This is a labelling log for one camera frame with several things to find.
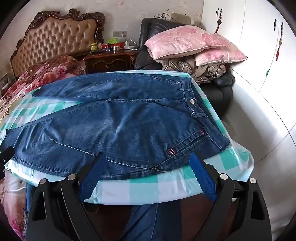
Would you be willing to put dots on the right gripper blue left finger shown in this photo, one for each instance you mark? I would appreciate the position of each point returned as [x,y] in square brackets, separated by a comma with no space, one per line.
[89,176]

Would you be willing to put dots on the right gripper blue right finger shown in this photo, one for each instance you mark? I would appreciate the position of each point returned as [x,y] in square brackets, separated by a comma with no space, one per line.
[203,177]

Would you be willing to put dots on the blue denim jeans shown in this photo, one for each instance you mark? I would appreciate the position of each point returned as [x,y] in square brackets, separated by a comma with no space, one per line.
[145,124]

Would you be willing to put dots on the green white checkered tablecloth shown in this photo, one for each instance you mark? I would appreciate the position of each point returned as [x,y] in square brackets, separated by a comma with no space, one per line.
[235,160]

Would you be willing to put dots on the person leg in jeans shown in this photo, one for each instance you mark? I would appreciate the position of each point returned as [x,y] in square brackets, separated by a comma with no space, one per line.
[160,221]

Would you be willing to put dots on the black leather armchair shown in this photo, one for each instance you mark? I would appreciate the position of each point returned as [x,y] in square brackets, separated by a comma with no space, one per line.
[219,97]

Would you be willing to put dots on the white wardrobe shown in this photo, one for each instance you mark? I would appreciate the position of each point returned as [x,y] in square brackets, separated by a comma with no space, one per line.
[261,116]

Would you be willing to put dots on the red floral bed quilt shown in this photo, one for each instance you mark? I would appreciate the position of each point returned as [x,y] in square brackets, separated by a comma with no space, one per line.
[55,69]

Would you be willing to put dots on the plaid beige blanket pile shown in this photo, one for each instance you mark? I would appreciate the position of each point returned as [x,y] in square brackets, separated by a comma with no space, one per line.
[201,74]

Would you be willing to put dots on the dark wooden nightstand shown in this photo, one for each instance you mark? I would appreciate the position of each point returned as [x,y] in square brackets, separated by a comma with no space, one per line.
[110,61]

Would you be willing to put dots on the small pink satin pillow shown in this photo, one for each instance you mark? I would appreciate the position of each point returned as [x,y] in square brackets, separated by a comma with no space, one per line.
[219,55]

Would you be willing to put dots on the yellow lidded jar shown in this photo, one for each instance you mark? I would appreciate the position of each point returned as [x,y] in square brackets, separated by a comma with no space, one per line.
[94,46]

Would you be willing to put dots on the tufted tan leather headboard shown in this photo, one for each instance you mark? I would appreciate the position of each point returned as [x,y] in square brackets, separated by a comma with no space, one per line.
[52,34]

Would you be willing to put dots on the large pink satin pillow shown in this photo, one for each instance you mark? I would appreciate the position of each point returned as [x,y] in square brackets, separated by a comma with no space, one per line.
[183,41]

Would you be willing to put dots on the green crumpled bag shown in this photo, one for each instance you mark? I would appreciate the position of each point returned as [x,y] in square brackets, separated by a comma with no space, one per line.
[112,41]

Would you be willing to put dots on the red chinese knot ornament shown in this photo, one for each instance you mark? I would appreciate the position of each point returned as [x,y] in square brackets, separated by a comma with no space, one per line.
[280,42]

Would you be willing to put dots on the white charger with cable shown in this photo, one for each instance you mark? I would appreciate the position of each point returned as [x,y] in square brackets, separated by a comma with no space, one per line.
[131,45]

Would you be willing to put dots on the wall power outlet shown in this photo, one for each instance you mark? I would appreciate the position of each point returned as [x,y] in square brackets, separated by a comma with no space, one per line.
[119,34]

